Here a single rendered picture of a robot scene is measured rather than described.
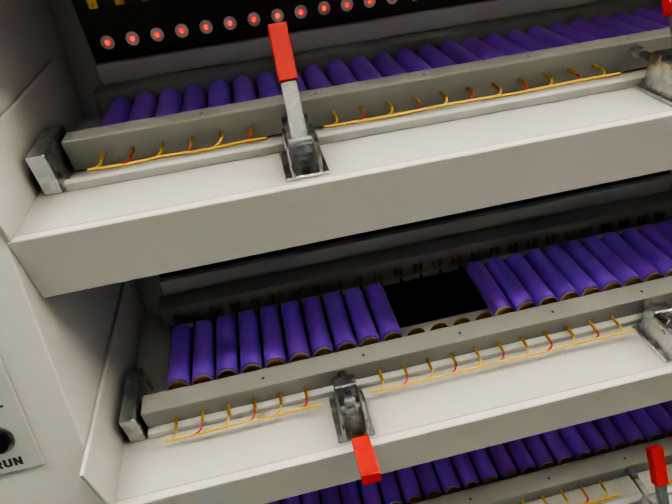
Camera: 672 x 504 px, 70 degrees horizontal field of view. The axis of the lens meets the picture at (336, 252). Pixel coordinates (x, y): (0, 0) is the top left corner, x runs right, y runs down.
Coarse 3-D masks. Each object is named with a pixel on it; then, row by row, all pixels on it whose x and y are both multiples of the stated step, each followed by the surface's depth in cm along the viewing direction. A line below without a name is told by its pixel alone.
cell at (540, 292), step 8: (512, 256) 47; (520, 256) 47; (512, 264) 47; (520, 264) 46; (528, 264) 46; (512, 272) 47; (520, 272) 46; (528, 272) 45; (520, 280) 46; (528, 280) 45; (536, 280) 44; (528, 288) 44; (536, 288) 44; (544, 288) 43; (536, 296) 43; (544, 296) 43; (552, 296) 43; (536, 304) 43
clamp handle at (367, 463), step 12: (348, 408) 36; (348, 420) 35; (360, 420) 34; (360, 432) 33; (360, 444) 32; (360, 456) 31; (372, 456) 31; (360, 468) 30; (372, 468) 30; (372, 480) 29
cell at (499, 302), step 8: (472, 264) 47; (480, 264) 47; (472, 272) 47; (480, 272) 46; (488, 272) 46; (472, 280) 46; (480, 280) 45; (488, 280) 45; (480, 288) 45; (488, 288) 44; (496, 288) 44; (488, 296) 44; (496, 296) 43; (504, 296) 43; (488, 304) 44; (496, 304) 43; (504, 304) 42; (496, 312) 43
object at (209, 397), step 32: (640, 288) 42; (480, 320) 41; (512, 320) 40; (544, 320) 40; (576, 320) 41; (608, 320) 42; (352, 352) 40; (384, 352) 39; (416, 352) 39; (448, 352) 40; (544, 352) 40; (224, 384) 38; (256, 384) 38; (288, 384) 38; (320, 384) 39; (384, 384) 38; (160, 416) 37; (192, 416) 38
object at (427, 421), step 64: (640, 192) 52; (320, 256) 48; (128, 320) 44; (448, 320) 44; (128, 384) 39; (192, 384) 42; (448, 384) 39; (512, 384) 38; (576, 384) 38; (640, 384) 38; (128, 448) 37; (192, 448) 37; (256, 448) 36; (320, 448) 36; (384, 448) 36; (448, 448) 38
